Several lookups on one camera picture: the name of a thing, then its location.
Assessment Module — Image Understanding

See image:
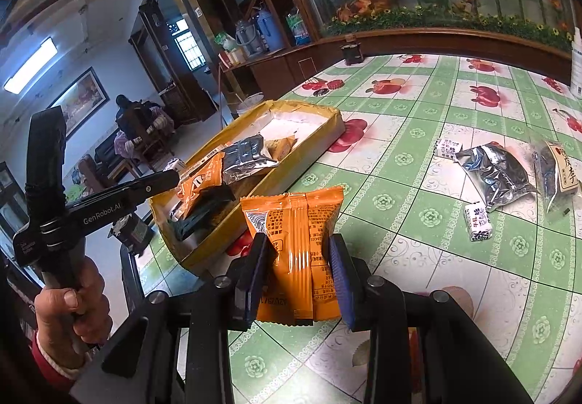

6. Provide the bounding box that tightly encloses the dark green snack packet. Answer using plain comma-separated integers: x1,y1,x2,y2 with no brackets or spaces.
170,184,236,242

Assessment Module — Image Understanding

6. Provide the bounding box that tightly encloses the orange box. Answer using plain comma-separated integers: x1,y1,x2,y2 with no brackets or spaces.
219,48,246,66

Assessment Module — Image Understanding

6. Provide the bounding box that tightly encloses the wooden chair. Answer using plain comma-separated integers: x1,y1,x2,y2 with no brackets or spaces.
122,106,176,168

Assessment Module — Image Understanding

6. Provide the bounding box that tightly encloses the orange snack packet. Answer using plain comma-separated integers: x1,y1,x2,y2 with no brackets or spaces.
240,186,345,327
176,150,228,223

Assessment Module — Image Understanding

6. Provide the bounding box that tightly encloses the silver foil snack packet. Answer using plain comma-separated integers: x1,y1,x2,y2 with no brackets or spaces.
456,141,538,212
222,135,279,185

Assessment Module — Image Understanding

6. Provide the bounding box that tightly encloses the wooden cabinet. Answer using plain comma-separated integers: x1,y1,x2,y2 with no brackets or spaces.
218,28,574,101

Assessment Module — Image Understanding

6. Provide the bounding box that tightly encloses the yellow cardboard tray box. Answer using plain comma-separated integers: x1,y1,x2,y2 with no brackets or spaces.
149,99,343,274

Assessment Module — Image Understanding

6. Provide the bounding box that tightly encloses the white spray bottle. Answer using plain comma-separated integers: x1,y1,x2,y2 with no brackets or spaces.
570,27,582,96

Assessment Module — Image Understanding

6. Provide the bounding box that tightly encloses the person's left hand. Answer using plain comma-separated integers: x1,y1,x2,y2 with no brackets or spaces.
35,256,113,371

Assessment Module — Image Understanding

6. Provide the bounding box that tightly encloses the blue thermos flask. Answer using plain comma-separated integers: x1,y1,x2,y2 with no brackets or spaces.
257,8,283,51

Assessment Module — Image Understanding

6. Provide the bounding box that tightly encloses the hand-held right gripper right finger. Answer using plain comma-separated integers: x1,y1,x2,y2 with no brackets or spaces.
327,232,534,404

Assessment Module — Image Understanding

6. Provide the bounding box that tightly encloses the small electric motor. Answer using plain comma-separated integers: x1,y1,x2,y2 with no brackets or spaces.
109,212,151,256

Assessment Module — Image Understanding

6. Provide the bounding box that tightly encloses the clear packet with beige label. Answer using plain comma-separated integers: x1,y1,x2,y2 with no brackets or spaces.
534,140,582,215

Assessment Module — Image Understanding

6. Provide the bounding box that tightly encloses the person's left forearm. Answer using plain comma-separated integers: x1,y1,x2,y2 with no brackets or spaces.
9,333,87,404

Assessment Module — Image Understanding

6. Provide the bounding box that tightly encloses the dark glass bottle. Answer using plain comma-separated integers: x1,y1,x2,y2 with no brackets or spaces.
342,43,363,66

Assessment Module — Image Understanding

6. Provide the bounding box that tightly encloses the white plastic bucket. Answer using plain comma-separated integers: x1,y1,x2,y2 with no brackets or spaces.
236,92,265,117

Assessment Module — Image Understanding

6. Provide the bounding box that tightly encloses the ceiling light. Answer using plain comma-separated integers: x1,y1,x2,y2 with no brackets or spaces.
4,38,57,94

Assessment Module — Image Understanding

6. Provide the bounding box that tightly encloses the barred window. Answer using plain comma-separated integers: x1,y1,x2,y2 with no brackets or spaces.
175,20,204,71

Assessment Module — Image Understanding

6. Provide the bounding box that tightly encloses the grey thermos flask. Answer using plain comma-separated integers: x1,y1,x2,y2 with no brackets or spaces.
235,20,258,55

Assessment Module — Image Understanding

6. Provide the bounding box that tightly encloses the framed painting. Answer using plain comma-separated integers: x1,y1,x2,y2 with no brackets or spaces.
48,67,110,139

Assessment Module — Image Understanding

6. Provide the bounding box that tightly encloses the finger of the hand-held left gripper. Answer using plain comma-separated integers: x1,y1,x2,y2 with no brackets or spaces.
113,169,181,208

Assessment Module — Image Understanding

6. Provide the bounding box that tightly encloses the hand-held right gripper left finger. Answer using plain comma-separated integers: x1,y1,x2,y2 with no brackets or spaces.
70,232,279,404

